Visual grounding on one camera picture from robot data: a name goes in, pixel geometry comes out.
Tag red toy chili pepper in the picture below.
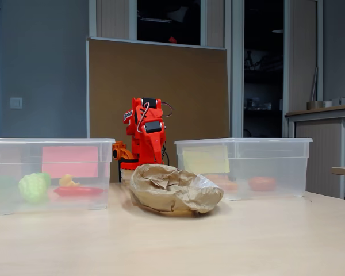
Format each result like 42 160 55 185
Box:
53 186 105 197

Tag yellow toy banana bunch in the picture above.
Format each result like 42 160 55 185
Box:
59 173 81 188

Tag brown toy donut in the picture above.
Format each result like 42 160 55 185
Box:
248 176 277 193

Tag green toy apple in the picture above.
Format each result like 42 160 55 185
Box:
37 171 52 188

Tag light green toy grapes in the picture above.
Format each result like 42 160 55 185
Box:
18 172 51 204

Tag yellow-green paper label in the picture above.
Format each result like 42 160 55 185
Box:
181 145 231 174

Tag pink paper label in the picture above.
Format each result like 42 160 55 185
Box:
41 145 99 178

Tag clear plastic bin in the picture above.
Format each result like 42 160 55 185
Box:
0 137 116 216
174 137 313 201

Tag orange table clamp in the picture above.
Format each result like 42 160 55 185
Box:
112 141 135 162

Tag wooden base block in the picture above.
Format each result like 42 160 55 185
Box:
120 168 137 183

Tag crumpled brown paper bag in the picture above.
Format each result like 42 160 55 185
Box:
128 163 225 215

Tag clear plastic wrap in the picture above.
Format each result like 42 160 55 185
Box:
194 174 218 190

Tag brown cork board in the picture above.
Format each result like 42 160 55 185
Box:
86 36 230 183

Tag grey roller shutter cabinet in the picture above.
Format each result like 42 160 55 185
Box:
284 103 345 202

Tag grey leaning tube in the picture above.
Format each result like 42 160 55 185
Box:
309 66 319 102

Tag black power cable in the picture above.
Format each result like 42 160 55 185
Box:
162 142 170 166

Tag white servo wire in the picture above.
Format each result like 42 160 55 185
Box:
136 101 151 134

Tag black servo wire loop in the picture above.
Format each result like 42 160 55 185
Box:
162 102 175 118

